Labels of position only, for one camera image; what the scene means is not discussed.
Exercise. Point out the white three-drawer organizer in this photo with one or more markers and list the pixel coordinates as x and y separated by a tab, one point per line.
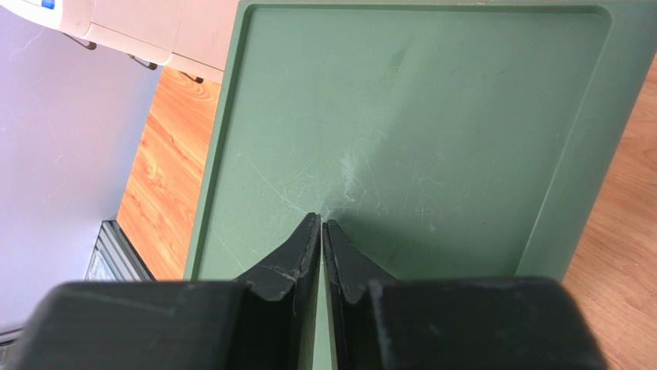
189	36

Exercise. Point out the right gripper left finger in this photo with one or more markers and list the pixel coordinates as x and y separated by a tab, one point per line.
276	319

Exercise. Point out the aluminium frame rail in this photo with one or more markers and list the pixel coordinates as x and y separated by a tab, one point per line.
41	258

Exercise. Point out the green three-drawer organizer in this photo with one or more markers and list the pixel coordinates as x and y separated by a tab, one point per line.
460	145

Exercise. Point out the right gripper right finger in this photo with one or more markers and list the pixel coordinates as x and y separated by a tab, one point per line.
352	320

